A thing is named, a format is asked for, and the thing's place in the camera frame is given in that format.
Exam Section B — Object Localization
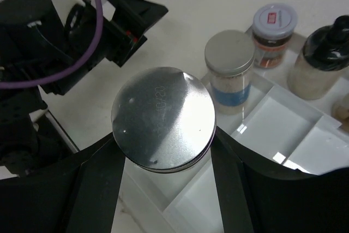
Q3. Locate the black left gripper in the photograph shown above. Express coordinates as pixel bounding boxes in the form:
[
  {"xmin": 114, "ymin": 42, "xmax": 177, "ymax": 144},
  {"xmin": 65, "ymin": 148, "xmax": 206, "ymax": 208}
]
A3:
[{"xmin": 1, "ymin": 0, "xmax": 168, "ymax": 95}]

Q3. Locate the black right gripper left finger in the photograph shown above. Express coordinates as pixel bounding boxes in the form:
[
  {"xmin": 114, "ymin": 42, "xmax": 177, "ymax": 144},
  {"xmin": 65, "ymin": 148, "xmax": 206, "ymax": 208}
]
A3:
[{"xmin": 1, "ymin": 134, "xmax": 125, "ymax": 232}]

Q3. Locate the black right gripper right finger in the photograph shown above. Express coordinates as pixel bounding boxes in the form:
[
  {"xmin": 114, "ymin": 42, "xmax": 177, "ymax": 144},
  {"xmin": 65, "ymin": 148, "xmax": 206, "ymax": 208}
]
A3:
[{"xmin": 210, "ymin": 128, "xmax": 348, "ymax": 232}]

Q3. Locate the blue-label white bead jar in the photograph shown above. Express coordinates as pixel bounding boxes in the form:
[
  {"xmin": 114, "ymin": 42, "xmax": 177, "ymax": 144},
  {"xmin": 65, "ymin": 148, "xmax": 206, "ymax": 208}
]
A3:
[{"xmin": 111, "ymin": 67, "xmax": 216, "ymax": 174}]

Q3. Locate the black-top white powder bottle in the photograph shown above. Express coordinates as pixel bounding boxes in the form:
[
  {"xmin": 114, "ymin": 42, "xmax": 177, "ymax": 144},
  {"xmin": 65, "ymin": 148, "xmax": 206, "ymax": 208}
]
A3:
[{"xmin": 287, "ymin": 15, "xmax": 348, "ymax": 100}]

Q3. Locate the blue-label silver-lid jar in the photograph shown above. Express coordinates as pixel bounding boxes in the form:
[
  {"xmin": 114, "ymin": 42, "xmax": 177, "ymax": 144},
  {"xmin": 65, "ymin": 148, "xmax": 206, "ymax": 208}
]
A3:
[{"xmin": 204, "ymin": 29, "xmax": 255, "ymax": 115}]

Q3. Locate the red-label white-lid jar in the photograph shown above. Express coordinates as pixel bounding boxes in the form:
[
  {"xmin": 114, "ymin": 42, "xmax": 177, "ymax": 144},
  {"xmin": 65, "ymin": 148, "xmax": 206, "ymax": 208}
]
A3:
[{"xmin": 251, "ymin": 3, "xmax": 298, "ymax": 69}]

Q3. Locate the black-top brown powder bottle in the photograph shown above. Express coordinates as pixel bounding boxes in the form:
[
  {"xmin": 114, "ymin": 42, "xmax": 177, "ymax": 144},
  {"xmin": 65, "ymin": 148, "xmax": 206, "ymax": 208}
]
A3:
[{"xmin": 331, "ymin": 100, "xmax": 348, "ymax": 121}]

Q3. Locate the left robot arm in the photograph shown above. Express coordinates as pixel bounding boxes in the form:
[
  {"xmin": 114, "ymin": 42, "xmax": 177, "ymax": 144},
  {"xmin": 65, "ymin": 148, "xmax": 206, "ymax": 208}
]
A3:
[{"xmin": 1, "ymin": 0, "xmax": 168, "ymax": 176}]

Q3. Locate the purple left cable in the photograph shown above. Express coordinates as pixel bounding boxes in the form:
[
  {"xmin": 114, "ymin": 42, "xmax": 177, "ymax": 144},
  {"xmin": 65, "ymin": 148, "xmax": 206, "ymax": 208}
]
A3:
[{"xmin": 0, "ymin": 0, "xmax": 104, "ymax": 89}]

